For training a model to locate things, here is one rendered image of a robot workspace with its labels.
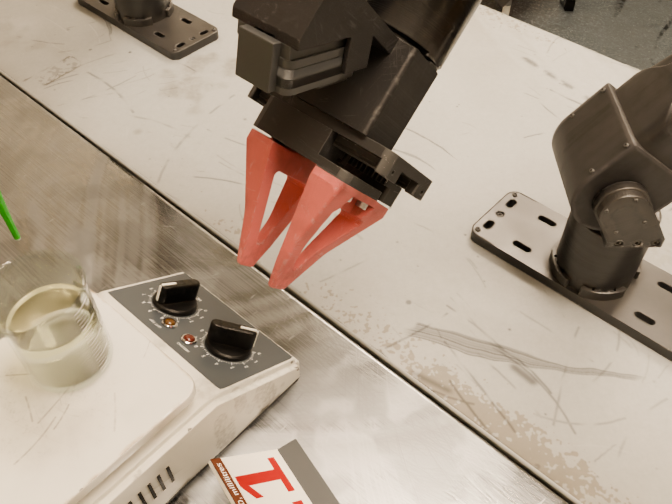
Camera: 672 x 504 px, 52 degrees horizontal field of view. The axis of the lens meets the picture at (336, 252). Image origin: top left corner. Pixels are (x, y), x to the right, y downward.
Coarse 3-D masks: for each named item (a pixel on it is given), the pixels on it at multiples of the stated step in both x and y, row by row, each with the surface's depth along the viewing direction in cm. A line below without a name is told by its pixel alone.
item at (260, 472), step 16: (224, 464) 43; (240, 464) 44; (256, 464) 44; (272, 464) 45; (240, 480) 42; (256, 480) 43; (272, 480) 44; (288, 480) 45; (256, 496) 42; (272, 496) 43; (288, 496) 44
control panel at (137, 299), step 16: (128, 288) 49; (144, 288) 50; (128, 304) 48; (144, 304) 48; (208, 304) 51; (224, 304) 52; (144, 320) 47; (160, 320) 47; (176, 320) 48; (192, 320) 49; (208, 320) 49; (224, 320) 50; (240, 320) 51; (160, 336) 46; (176, 336) 46; (176, 352) 45; (192, 352) 45; (208, 352) 46; (256, 352) 48; (272, 352) 48; (208, 368) 44; (224, 368) 45; (240, 368) 46; (256, 368) 46; (224, 384) 44
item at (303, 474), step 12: (288, 444) 47; (240, 456) 44; (276, 456) 46; (288, 456) 47; (300, 456) 47; (288, 468) 46; (300, 468) 46; (312, 468) 46; (300, 480) 45; (312, 480) 45; (228, 492) 41; (300, 492) 45; (312, 492) 45; (324, 492) 45
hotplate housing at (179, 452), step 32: (128, 320) 46; (256, 384) 45; (288, 384) 49; (192, 416) 42; (224, 416) 44; (256, 416) 47; (160, 448) 40; (192, 448) 43; (224, 448) 47; (128, 480) 39; (160, 480) 41; (192, 480) 46
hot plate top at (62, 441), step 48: (144, 336) 43; (0, 384) 41; (96, 384) 41; (144, 384) 41; (192, 384) 41; (0, 432) 39; (48, 432) 39; (96, 432) 39; (144, 432) 39; (0, 480) 37; (48, 480) 37; (96, 480) 37
